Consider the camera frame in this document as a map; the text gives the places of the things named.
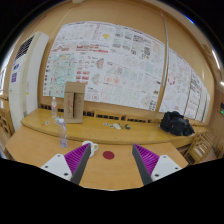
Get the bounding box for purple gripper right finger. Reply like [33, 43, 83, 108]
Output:
[132, 143, 183, 185]

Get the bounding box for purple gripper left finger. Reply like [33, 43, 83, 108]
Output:
[42, 143, 91, 184]

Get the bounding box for clear plastic water bottle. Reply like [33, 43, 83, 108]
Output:
[56, 117, 68, 148]

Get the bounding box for white ceramic mug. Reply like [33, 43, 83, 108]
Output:
[82, 140, 99, 157]

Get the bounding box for round red coaster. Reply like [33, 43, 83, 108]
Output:
[103, 151, 115, 160]

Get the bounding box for black backpack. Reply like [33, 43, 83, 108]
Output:
[160, 111, 194, 136]

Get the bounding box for small items on far table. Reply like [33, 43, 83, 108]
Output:
[103, 122, 131, 130]

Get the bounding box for wooden chair right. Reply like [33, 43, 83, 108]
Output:
[183, 131, 224, 165]

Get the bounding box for wooden chair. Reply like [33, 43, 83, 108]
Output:
[183, 131, 224, 165]
[0, 108, 14, 136]

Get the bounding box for far clear plastic bottle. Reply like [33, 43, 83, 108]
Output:
[51, 97, 57, 117]

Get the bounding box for brown cardboard box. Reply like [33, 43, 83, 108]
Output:
[64, 82, 85, 124]

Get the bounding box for wooden chair left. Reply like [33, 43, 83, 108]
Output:
[0, 108, 14, 136]

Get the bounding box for white standing air conditioner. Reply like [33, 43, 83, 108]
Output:
[9, 32, 49, 131]

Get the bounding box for right wall poster board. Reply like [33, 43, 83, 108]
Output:
[159, 49, 210, 122]

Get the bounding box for large left wall poster board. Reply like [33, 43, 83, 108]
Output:
[43, 21, 165, 111]

